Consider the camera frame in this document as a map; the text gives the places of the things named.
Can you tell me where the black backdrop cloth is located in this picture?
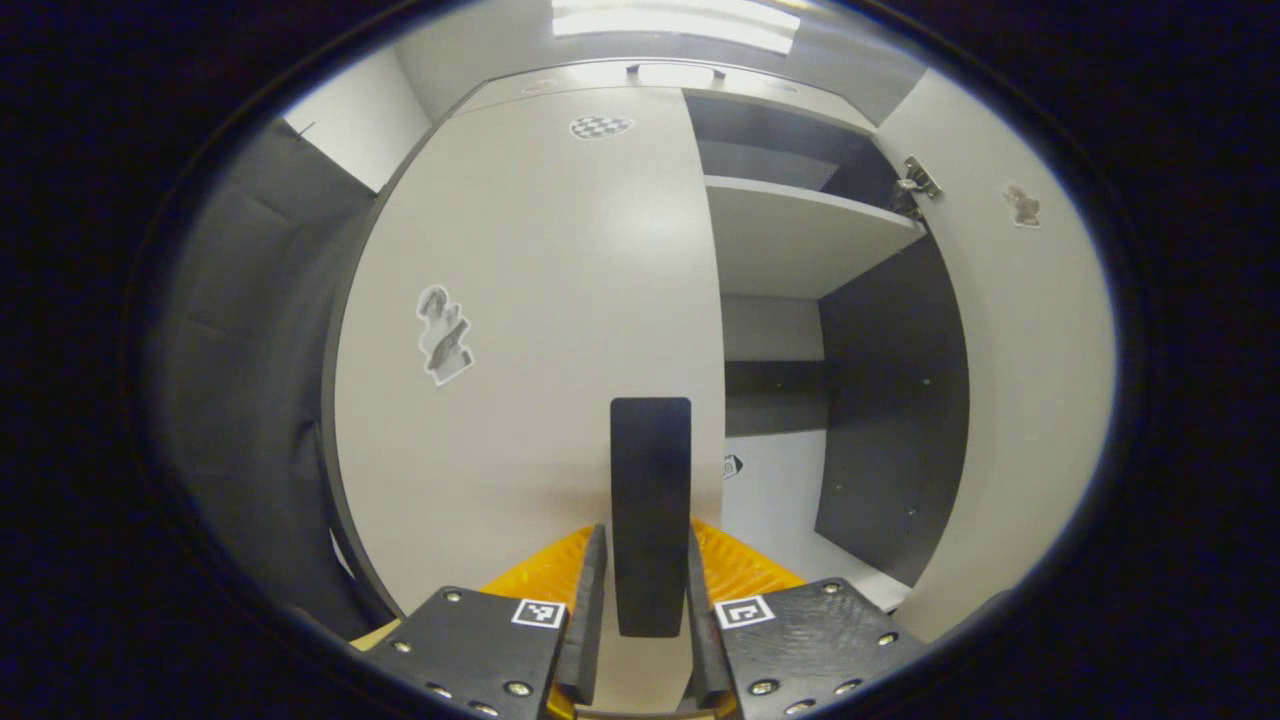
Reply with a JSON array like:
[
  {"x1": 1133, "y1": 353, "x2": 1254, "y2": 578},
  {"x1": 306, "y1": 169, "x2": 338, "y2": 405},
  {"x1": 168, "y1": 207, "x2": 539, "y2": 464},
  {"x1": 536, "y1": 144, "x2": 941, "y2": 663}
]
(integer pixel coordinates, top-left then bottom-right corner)
[{"x1": 140, "y1": 120, "x2": 401, "y2": 641}]

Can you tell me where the black door handle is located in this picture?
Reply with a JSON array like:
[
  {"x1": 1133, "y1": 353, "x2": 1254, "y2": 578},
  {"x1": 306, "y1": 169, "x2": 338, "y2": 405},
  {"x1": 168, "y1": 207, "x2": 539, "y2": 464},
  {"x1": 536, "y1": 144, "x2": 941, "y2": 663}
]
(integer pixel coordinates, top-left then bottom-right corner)
[{"x1": 610, "y1": 397, "x2": 693, "y2": 638}]

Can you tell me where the grey double-door shoe cabinet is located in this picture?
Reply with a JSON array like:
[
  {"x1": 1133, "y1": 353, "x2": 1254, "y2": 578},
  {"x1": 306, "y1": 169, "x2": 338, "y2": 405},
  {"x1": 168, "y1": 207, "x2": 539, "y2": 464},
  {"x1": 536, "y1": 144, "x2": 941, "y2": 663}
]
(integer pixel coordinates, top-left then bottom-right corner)
[{"x1": 440, "y1": 60, "x2": 971, "y2": 613}]

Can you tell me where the metal door hinge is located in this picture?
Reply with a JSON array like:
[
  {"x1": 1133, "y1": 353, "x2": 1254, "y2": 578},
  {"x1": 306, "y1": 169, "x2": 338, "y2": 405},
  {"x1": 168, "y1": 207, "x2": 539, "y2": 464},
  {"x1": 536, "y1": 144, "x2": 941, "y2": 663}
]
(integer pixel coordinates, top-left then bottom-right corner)
[{"x1": 893, "y1": 155, "x2": 943, "y2": 216}]

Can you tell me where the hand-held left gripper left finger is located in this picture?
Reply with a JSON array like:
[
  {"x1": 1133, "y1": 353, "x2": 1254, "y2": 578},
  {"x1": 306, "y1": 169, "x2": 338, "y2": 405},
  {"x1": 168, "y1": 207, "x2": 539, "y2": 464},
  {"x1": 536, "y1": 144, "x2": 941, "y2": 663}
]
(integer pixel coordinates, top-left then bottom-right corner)
[{"x1": 380, "y1": 523, "x2": 609, "y2": 720}]

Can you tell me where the grey cabinet door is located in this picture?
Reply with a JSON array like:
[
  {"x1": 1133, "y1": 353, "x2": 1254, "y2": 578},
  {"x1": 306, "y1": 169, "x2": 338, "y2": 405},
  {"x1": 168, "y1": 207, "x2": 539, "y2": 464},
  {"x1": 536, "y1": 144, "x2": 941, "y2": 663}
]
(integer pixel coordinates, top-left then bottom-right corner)
[
  {"x1": 322, "y1": 88, "x2": 727, "y2": 716},
  {"x1": 875, "y1": 68, "x2": 1118, "y2": 644}
]

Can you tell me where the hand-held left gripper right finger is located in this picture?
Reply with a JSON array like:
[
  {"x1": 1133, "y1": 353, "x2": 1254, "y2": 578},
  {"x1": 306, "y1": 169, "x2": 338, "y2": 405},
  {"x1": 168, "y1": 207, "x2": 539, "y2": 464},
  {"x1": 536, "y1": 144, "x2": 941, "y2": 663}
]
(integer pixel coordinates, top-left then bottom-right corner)
[{"x1": 685, "y1": 518, "x2": 929, "y2": 720}]

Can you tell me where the large ceiling light panel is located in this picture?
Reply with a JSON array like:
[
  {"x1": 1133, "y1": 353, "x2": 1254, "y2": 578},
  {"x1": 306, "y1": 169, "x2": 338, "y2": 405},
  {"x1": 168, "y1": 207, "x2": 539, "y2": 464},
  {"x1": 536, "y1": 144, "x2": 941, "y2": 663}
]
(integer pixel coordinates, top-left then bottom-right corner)
[{"x1": 550, "y1": 0, "x2": 803, "y2": 56}]

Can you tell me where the grey cabinet shelf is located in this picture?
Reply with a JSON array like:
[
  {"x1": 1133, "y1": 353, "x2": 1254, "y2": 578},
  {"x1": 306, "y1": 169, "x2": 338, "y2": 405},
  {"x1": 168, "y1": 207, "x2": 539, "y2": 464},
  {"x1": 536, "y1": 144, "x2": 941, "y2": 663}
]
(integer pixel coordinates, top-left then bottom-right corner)
[{"x1": 704, "y1": 176, "x2": 927, "y2": 301}]

